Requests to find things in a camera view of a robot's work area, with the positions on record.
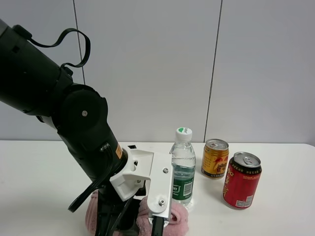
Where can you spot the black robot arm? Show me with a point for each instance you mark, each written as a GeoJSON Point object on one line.
{"type": "Point", "coordinates": [35, 85]}

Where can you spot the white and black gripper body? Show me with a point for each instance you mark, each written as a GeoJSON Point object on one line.
{"type": "Point", "coordinates": [146, 173]}

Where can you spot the clear water bottle green label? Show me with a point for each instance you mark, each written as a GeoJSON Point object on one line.
{"type": "Point", "coordinates": [183, 162]}

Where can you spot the red soda can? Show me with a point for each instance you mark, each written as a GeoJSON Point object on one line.
{"type": "Point", "coordinates": [241, 181]}

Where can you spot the pink towel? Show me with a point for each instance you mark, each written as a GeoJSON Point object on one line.
{"type": "Point", "coordinates": [175, 225]}

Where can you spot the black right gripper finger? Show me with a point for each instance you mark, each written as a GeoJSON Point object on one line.
{"type": "Point", "coordinates": [157, 226]}

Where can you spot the gold energy drink can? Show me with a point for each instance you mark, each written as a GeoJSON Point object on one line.
{"type": "Point", "coordinates": [215, 158]}

